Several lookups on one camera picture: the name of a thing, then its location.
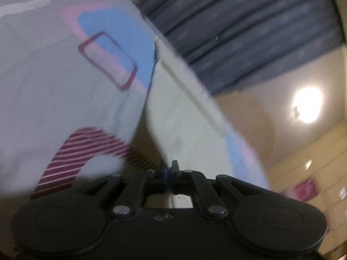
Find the pink patterned object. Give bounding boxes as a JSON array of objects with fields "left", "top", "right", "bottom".
[{"left": 282, "top": 178, "right": 318, "bottom": 202}]

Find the glowing ceiling lamp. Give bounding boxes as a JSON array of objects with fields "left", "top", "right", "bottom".
[{"left": 291, "top": 87, "right": 324, "bottom": 124}]

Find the patterned bed sheet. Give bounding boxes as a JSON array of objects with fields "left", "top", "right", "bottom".
[{"left": 0, "top": 0, "right": 272, "bottom": 214}]

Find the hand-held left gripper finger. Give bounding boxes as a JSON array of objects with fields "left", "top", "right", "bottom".
[
  {"left": 79, "top": 168, "right": 167, "bottom": 218},
  {"left": 167, "top": 160, "right": 261, "bottom": 218}
]

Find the wide blue curtain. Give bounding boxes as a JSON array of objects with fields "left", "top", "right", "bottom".
[{"left": 130, "top": 0, "right": 346, "bottom": 96}]

